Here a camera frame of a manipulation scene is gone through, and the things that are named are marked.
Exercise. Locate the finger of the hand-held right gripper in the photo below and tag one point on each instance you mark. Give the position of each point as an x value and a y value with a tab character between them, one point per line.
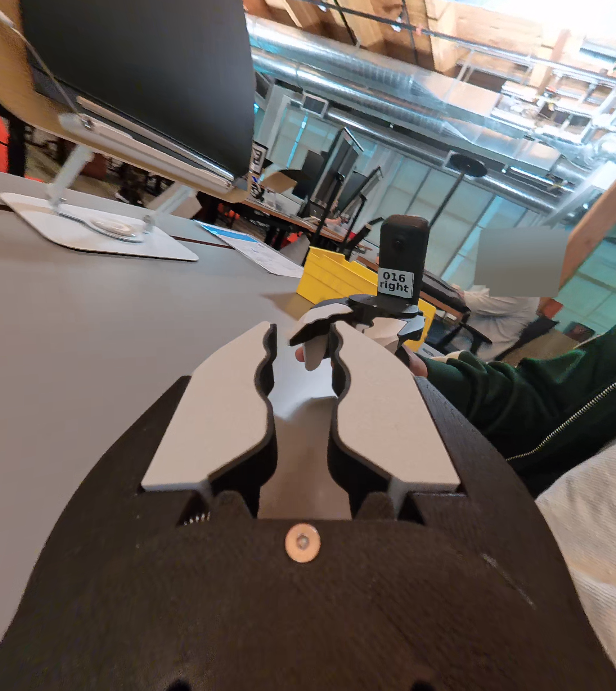
316	345
389	332

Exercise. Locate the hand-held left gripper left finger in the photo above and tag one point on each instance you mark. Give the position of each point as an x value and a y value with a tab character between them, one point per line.
210	421

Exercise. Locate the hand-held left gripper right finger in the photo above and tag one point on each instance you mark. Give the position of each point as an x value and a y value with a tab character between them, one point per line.
394	421

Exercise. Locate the yellow plastic bin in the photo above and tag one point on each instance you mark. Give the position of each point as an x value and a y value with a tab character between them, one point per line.
329	280

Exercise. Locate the person's right forearm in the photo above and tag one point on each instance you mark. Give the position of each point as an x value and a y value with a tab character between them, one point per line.
475	388

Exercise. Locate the long wooden-edged desk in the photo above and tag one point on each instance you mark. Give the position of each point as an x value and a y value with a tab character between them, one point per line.
286	213

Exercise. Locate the grey desk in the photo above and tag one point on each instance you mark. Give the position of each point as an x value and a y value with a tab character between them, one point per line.
70	351

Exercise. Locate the person's right hand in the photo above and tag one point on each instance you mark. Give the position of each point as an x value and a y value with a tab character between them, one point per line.
418	364

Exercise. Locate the black computer monitor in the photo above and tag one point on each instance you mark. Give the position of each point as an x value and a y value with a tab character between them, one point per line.
367	189
346	162
313	173

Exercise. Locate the black disc-topped pole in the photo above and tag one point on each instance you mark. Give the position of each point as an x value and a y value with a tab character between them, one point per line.
465	164

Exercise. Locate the printed paper sheet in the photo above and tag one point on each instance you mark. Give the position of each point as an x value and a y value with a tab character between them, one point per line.
254	248

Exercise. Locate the folded cardboard sheet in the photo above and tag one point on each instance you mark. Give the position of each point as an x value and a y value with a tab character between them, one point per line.
281	181

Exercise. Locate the small fiducial marker board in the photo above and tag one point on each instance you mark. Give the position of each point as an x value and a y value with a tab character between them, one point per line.
259	159

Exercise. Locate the white ribbed garment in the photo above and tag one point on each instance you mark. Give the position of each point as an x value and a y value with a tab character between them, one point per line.
610	540

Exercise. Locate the black laptop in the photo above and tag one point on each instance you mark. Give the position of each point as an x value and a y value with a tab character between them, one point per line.
140	70

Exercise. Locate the silver ventilation duct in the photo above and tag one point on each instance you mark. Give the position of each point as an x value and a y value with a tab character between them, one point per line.
367	92

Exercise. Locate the wooden post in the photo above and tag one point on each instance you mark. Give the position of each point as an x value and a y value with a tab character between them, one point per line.
610	216

